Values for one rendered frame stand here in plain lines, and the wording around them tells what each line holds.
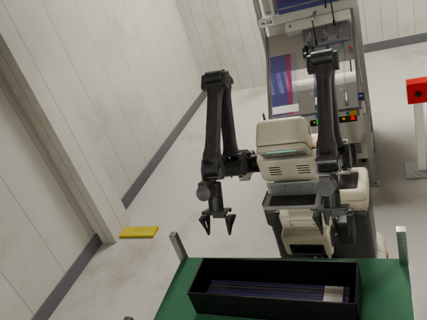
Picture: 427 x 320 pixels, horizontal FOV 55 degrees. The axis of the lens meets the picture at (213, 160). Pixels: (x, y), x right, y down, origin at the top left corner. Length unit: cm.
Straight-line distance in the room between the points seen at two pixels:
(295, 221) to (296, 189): 21
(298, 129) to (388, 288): 65
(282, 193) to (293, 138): 31
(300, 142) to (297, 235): 53
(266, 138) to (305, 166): 21
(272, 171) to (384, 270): 60
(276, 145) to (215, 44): 441
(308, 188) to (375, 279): 47
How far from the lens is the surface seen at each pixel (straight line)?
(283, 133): 165
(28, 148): 340
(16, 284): 333
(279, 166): 177
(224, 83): 162
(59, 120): 341
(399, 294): 151
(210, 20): 589
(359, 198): 216
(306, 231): 198
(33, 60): 336
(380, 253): 259
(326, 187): 133
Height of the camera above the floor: 211
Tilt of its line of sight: 28 degrees down
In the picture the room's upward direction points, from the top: 19 degrees counter-clockwise
